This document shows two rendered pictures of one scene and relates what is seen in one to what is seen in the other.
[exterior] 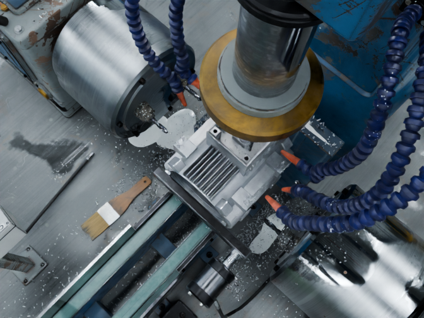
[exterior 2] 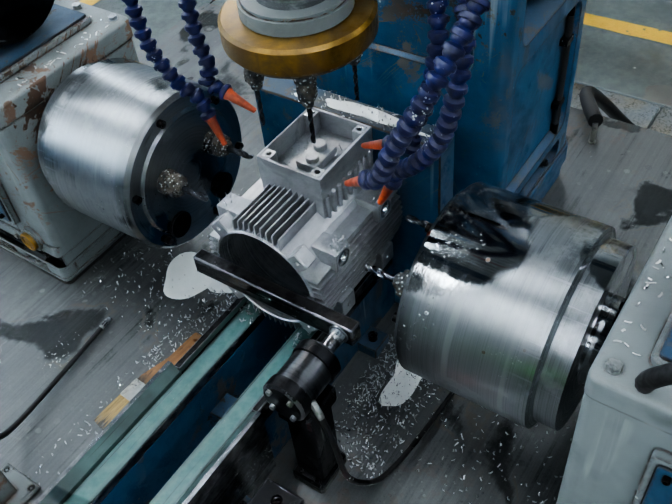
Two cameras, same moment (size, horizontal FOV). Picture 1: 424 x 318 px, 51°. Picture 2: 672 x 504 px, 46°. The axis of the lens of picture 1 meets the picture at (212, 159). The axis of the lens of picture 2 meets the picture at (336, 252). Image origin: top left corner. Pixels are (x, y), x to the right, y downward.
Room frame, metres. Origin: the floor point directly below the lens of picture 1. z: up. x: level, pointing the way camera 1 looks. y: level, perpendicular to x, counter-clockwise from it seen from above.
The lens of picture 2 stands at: (-0.50, -0.08, 1.78)
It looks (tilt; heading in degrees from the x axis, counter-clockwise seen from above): 46 degrees down; 1
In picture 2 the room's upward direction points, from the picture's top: 7 degrees counter-clockwise
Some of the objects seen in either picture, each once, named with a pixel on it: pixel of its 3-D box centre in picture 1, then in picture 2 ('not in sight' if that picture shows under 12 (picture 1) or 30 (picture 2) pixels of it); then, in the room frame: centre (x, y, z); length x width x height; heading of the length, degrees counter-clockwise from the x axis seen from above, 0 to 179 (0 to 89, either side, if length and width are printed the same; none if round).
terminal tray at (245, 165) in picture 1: (246, 134); (317, 162); (0.31, -0.06, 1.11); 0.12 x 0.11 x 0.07; 142
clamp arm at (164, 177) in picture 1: (200, 212); (273, 295); (0.17, 0.01, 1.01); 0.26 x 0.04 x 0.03; 52
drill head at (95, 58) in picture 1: (110, 55); (120, 141); (0.50, 0.24, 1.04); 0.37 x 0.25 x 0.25; 52
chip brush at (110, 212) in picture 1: (118, 206); (154, 380); (0.21, 0.22, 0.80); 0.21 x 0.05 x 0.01; 138
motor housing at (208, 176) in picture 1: (229, 163); (307, 231); (0.28, -0.04, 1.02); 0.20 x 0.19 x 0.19; 142
